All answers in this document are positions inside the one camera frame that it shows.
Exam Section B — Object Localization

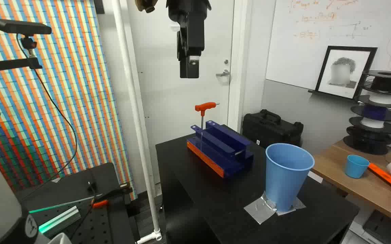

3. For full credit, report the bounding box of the orange flat tool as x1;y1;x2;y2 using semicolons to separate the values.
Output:
367;162;391;185

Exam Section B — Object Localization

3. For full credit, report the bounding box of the wooden side table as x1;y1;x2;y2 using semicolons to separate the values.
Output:
313;140;391;218

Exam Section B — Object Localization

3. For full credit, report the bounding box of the white whiteboard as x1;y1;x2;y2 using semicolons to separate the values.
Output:
265;0;391;88

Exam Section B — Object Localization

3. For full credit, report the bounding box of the blue acrylic rack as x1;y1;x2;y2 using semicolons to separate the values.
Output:
185;120;253;178

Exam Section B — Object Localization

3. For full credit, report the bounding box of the large blue plastic cup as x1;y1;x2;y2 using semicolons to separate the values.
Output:
264;142;314;211

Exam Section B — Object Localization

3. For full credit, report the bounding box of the black perforated breadboard table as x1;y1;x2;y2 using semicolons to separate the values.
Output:
18;162;135;244

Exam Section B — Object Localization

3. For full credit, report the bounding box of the stack of filament spools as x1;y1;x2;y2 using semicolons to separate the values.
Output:
343;70;391;154

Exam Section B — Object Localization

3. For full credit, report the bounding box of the black carrying case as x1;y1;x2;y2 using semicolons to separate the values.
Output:
242;109;303;147

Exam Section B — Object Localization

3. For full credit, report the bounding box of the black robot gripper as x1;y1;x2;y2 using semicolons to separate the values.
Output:
166;0;211;78

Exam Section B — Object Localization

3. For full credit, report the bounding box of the green glowing bar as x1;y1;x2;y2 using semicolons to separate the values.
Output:
29;196;90;235

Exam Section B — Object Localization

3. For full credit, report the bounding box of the white vertical pole stand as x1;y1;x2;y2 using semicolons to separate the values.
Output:
109;0;162;244

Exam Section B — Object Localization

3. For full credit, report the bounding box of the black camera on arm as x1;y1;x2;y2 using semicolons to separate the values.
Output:
0;18;51;70

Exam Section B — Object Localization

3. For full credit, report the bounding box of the small blue cup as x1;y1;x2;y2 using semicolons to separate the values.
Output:
344;154;369;178

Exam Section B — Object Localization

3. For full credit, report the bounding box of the black framed picture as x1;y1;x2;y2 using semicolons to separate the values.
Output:
312;46;375;100

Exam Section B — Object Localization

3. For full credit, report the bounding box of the silver door handle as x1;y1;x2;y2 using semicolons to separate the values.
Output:
215;69;230;77

